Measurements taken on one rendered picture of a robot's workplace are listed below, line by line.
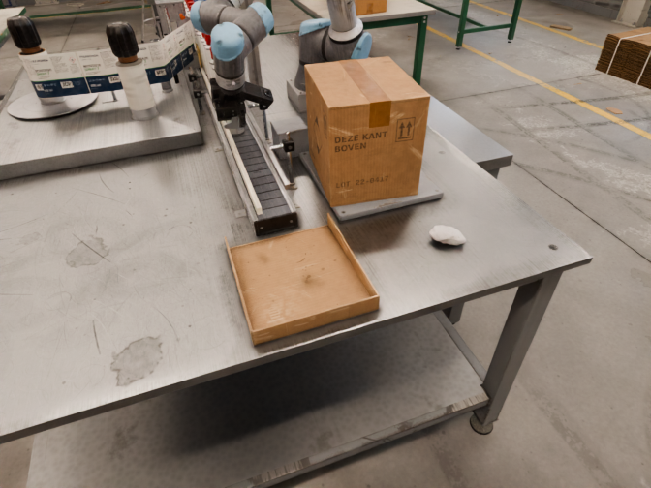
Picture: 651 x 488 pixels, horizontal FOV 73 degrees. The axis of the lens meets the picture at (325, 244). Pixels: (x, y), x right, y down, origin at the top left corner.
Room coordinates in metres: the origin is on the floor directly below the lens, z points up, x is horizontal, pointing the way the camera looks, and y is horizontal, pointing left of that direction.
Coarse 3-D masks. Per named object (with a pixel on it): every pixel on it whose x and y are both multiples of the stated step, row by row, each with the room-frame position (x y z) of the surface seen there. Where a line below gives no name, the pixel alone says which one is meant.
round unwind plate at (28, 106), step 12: (24, 96) 1.67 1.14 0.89; (36, 96) 1.67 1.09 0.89; (72, 96) 1.66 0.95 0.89; (84, 96) 1.65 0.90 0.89; (96, 96) 1.65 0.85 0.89; (12, 108) 1.55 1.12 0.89; (24, 108) 1.55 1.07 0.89; (36, 108) 1.55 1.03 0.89; (48, 108) 1.54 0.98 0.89; (60, 108) 1.54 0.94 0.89; (72, 108) 1.53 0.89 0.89
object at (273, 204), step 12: (240, 144) 1.24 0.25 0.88; (252, 144) 1.23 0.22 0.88; (240, 156) 1.16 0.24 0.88; (252, 156) 1.16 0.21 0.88; (252, 168) 1.09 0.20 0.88; (264, 168) 1.08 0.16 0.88; (252, 180) 1.02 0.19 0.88; (264, 180) 1.02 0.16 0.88; (264, 192) 0.97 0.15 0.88; (276, 192) 0.96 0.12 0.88; (252, 204) 0.96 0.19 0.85; (264, 204) 0.91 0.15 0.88; (276, 204) 0.91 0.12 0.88; (264, 216) 0.86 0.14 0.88; (276, 216) 0.86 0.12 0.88
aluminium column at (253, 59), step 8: (248, 0) 1.71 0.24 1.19; (240, 8) 1.71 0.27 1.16; (256, 48) 1.71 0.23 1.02; (248, 56) 1.70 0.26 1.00; (256, 56) 1.71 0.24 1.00; (248, 64) 1.70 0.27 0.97; (256, 64) 1.71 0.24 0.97; (248, 72) 1.73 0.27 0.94; (256, 72) 1.72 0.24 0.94; (256, 80) 1.72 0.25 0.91
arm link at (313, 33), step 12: (300, 24) 1.67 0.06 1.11; (312, 24) 1.62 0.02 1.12; (324, 24) 1.63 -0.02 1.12; (300, 36) 1.65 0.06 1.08; (312, 36) 1.62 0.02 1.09; (324, 36) 1.60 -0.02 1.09; (300, 48) 1.65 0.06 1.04; (312, 48) 1.62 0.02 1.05; (324, 48) 1.59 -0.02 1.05; (312, 60) 1.62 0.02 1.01; (324, 60) 1.63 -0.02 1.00
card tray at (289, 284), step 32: (256, 256) 0.77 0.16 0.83; (288, 256) 0.76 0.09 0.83; (320, 256) 0.76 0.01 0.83; (352, 256) 0.72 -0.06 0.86; (256, 288) 0.66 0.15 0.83; (288, 288) 0.66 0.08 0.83; (320, 288) 0.65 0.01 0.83; (352, 288) 0.65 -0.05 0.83; (256, 320) 0.57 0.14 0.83; (288, 320) 0.54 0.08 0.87; (320, 320) 0.55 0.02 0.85
